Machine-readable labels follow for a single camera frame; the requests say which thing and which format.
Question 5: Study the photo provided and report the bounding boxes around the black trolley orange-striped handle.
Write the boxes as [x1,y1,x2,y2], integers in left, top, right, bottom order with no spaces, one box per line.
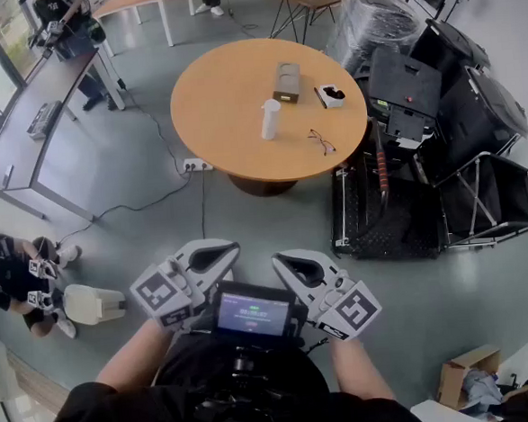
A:
[322,112,451,266]

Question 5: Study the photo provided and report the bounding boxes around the plastic-wrapped black equipment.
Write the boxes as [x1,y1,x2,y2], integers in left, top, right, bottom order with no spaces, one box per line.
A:
[322,0,427,78]

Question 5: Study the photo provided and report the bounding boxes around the long grey desk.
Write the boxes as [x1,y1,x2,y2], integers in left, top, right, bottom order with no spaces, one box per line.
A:
[0,45,135,229]

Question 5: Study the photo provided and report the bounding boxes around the person's left forearm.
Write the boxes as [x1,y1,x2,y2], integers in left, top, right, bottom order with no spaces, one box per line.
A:
[93,319,179,395]

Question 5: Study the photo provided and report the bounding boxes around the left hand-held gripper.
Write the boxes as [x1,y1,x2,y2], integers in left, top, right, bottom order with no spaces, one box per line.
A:
[126,236,246,336]

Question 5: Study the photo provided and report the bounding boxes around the black power cable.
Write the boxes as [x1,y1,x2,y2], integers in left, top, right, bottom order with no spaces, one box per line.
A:
[118,76,187,180]
[49,167,199,247]

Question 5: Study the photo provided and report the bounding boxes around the grey keyboard case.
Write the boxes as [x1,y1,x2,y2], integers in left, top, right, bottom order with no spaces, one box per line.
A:
[23,99,67,142]

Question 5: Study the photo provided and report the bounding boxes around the brown cardboard cup holder box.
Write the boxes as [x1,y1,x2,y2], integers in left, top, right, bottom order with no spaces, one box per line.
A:
[270,59,304,107]

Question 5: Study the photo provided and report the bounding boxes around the white plastic bin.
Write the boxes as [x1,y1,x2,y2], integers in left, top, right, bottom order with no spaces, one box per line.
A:
[61,279,130,329]

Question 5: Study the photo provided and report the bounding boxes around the black folding fabric cart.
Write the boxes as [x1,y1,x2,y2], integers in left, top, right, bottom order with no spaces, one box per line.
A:
[435,148,528,253]

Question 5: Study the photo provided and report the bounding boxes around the dark round table base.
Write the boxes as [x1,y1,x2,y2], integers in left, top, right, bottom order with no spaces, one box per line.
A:
[227,168,300,201]

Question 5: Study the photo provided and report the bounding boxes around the dark-framed eyeglasses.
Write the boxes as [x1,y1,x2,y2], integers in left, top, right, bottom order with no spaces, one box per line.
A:
[306,127,338,158]

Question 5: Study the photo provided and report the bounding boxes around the open cardboard box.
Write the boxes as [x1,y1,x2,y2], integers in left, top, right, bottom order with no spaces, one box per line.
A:
[433,342,506,414]

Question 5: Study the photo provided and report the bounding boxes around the black screen recorder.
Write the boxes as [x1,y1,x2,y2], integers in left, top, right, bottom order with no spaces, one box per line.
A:
[207,274,311,351]

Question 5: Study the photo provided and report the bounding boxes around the black hard case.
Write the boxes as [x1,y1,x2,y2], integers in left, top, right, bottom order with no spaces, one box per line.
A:
[405,13,493,90]
[434,61,528,161]

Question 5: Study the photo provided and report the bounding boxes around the person's right forearm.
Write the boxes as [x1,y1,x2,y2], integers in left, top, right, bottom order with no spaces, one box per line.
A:
[328,333,398,406]

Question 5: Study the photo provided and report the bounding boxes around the small white box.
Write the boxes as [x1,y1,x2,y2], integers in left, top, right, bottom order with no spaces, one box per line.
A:
[318,82,348,111]

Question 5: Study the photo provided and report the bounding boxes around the person's black clothing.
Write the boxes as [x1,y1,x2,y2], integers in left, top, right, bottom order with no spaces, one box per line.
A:
[27,316,428,422]

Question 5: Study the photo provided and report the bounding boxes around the white power strip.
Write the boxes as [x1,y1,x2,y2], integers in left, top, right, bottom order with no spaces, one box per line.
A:
[182,155,216,175]

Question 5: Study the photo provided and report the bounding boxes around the white spray bottle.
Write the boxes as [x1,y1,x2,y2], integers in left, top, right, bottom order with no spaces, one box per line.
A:
[259,112,282,141]

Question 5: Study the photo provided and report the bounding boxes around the black foam case red button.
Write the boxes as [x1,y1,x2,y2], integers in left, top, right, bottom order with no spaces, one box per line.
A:
[364,40,449,148]

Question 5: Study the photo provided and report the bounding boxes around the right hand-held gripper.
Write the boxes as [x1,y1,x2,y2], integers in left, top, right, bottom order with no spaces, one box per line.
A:
[271,243,386,347]

